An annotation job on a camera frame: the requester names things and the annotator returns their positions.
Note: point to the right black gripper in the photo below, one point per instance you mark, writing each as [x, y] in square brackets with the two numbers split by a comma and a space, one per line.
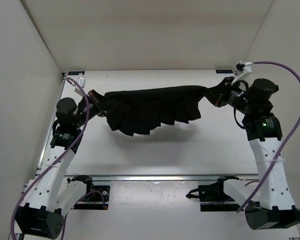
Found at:
[217, 96]

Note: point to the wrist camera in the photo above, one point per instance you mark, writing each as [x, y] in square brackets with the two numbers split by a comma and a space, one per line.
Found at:
[241, 70]
[81, 82]

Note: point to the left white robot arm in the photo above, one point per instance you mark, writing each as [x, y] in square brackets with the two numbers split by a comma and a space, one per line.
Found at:
[43, 208]

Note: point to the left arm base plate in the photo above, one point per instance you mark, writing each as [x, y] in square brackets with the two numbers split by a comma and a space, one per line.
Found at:
[97, 199]

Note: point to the right corner label sticker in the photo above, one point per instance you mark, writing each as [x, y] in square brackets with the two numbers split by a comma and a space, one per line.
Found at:
[223, 71]

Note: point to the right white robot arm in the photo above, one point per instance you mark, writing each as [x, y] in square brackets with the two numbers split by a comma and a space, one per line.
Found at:
[270, 205]

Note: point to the corner label sticker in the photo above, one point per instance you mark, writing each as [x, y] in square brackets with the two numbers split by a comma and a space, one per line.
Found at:
[76, 73]
[223, 71]

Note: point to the black pleated skirt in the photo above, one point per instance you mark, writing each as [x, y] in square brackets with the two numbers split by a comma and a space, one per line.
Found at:
[141, 111]

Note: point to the aluminium front rail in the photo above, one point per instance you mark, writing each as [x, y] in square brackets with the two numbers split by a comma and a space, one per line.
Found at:
[155, 178]

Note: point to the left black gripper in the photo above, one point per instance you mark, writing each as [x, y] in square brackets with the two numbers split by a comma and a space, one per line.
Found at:
[98, 97]

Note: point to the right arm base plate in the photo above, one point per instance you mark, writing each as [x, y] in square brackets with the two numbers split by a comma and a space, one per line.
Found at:
[212, 198]

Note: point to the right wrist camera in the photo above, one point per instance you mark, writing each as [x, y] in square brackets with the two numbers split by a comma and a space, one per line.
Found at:
[241, 70]

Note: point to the left corner label sticker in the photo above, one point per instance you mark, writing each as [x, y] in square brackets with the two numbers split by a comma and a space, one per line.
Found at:
[76, 73]

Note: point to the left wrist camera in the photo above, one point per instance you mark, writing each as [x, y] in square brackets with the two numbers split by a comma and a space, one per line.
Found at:
[81, 82]

